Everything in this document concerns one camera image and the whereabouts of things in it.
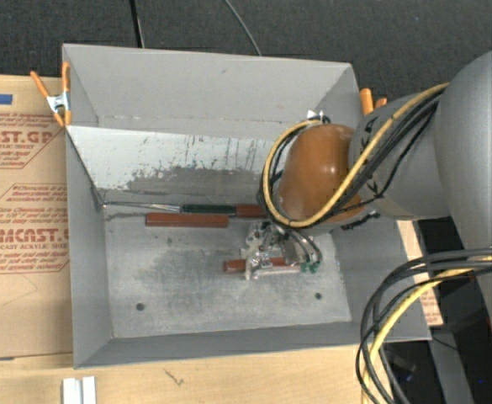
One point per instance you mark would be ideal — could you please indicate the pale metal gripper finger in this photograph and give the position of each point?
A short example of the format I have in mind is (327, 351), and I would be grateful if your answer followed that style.
(257, 257)
(255, 272)

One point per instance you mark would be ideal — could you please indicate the short red-brown block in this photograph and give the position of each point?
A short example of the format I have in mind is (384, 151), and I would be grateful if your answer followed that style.
(235, 265)

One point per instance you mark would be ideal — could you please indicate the grey metal bin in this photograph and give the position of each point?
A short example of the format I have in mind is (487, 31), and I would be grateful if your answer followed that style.
(195, 301)

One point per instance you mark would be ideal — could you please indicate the long red-brown flat block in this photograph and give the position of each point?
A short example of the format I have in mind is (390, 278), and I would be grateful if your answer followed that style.
(186, 220)

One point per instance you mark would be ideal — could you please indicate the brown cardboard board red print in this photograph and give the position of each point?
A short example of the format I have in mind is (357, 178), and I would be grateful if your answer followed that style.
(27, 301)

